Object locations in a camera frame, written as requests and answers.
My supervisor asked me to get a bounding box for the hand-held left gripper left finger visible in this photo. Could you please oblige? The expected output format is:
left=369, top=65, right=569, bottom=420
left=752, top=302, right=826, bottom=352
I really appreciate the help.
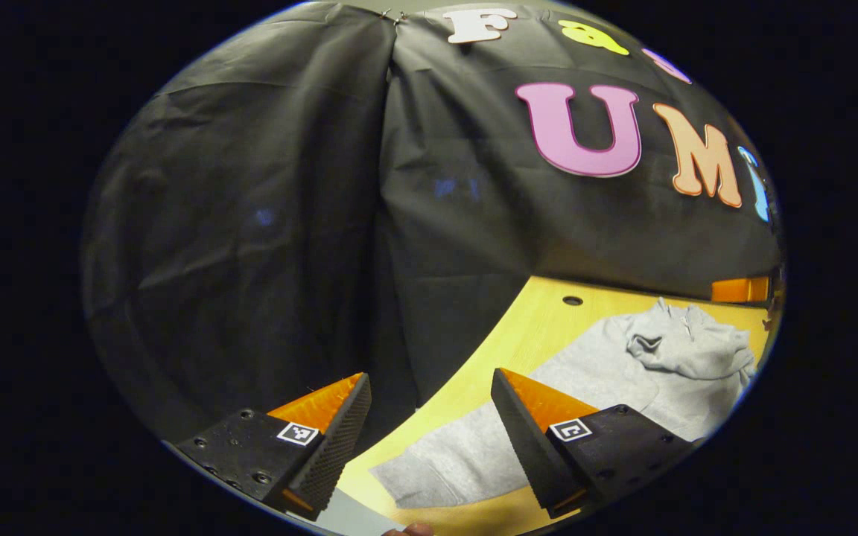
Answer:
left=174, top=372, right=372, bottom=521

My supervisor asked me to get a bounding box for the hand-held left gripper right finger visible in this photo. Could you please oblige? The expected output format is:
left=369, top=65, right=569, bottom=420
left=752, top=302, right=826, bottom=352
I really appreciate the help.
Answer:
left=491, top=367, right=696, bottom=520

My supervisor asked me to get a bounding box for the grey zip-neck sweatshirt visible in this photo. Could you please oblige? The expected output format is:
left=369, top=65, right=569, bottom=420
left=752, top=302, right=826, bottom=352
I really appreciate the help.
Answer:
left=369, top=298, right=759, bottom=511

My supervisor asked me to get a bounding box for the black backdrop cloth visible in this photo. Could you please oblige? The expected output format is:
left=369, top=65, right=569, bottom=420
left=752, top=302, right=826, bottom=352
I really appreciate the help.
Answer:
left=80, top=0, right=785, bottom=455

